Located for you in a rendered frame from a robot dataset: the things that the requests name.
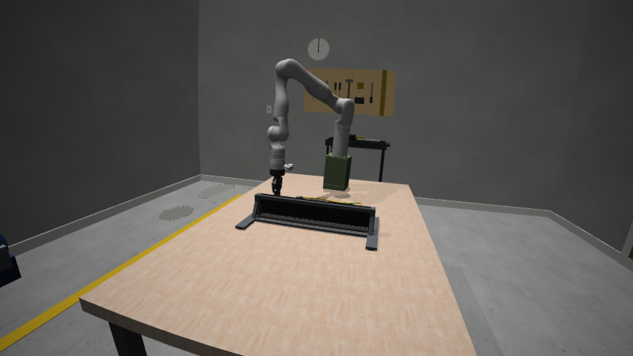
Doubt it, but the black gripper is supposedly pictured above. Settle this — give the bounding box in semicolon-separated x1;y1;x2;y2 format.
270;169;285;195

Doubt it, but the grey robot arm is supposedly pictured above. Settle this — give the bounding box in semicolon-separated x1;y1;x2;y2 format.
267;59;355;170

